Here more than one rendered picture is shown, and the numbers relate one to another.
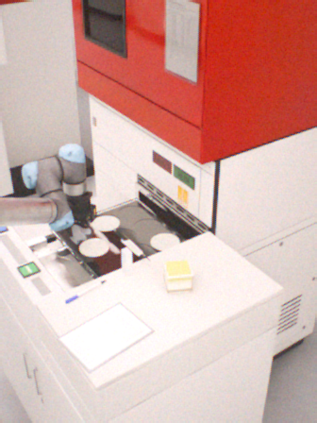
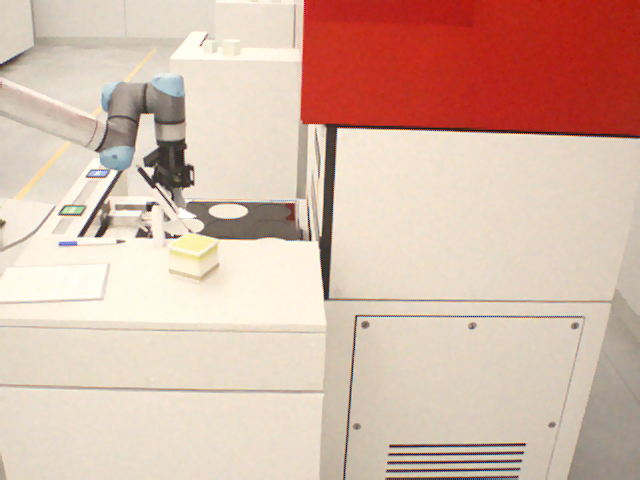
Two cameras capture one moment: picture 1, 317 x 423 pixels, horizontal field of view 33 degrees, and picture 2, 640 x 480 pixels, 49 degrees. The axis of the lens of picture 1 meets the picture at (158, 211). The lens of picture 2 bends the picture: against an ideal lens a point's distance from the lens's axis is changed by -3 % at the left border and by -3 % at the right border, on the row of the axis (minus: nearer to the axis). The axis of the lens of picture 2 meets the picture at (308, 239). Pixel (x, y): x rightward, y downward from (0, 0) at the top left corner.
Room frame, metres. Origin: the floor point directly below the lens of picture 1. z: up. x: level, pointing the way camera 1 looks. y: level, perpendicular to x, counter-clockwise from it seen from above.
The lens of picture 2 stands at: (0.25, -0.90, 1.62)
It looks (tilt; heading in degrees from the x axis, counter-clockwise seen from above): 25 degrees down; 32
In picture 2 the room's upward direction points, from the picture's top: 2 degrees clockwise
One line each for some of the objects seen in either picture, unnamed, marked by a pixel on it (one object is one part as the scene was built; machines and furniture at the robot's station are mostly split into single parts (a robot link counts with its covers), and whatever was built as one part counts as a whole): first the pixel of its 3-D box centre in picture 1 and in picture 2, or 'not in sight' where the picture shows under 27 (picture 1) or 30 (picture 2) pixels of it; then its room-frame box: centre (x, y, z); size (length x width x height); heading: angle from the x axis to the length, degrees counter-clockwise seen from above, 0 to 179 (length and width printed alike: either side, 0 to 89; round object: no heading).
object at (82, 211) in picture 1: (79, 207); (173, 163); (1.48, 0.26, 1.05); 0.09 x 0.08 x 0.12; 69
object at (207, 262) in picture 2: (177, 277); (194, 258); (1.19, -0.05, 1.00); 0.07 x 0.07 x 0.07; 8
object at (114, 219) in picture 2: (44, 256); (125, 217); (1.42, 0.38, 0.89); 0.08 x 0.03 x 0.03; 125
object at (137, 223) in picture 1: (122, 237); (227, 228); (1.52, 0.13, 0.90); 0.34 x 0.34 x 0.01; 35
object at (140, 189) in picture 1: (168, 216); (312, 228); (1.66, -0.04, 0.89); 0.44 x 0.02 x 0.10; 35
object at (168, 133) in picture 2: (75, 185); (171, 130); (1.48, 0.27, 1.13); 0.08 x 0.08 x 0.05
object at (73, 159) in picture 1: (72, 163); (167, 98); (1.48, 0.27, 1.21); 0.09 x 0.08 x 0.11; 121
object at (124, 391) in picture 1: (162, 314); (164, 307); (1.15, -0.01, 0.89); 0.62 x 0.35 x 0.14; 125
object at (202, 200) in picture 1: (144, 166); (316, 158); (1.81, 0.05, 1.02); 0.82 x 0.03 x 0.40; 35
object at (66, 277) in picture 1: (55, 275); (120, 241); (1.36, 0.34, 0.87); 0.36 x 0.08 x 0.03; 35
